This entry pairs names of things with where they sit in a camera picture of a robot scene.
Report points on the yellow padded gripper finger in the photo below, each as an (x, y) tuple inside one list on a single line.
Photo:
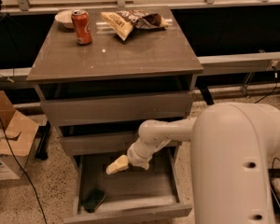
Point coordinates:
[(120, 164)]

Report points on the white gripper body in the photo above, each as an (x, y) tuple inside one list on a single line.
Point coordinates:
[(136, 158)]

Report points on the green yellow sponge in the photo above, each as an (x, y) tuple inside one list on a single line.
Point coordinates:
[(93, 200)]

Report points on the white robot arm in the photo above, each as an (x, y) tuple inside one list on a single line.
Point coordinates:
[(229, 146)]

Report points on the grey open bottom drawer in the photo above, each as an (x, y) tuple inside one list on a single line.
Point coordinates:
[(132, 196)]

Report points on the grey middle drawer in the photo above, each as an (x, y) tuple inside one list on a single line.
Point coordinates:
[(98, 143)]

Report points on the grey top drawer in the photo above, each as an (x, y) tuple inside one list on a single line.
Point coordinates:
[(117, 108)]

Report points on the grey drawer cabinet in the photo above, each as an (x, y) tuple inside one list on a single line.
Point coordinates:
[(147, 62)]

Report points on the black table leg left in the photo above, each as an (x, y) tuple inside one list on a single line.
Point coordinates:
[(41, 138)]

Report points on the cardboard box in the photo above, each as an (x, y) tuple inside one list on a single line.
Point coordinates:
[(17, 135)]

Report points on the chip bag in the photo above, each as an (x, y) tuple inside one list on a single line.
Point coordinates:
[(124, 21)]

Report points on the orange soda can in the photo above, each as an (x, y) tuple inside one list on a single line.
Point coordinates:
[(81, 22)]

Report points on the white bowl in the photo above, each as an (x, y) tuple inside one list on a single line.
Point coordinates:
[(64, 18)]

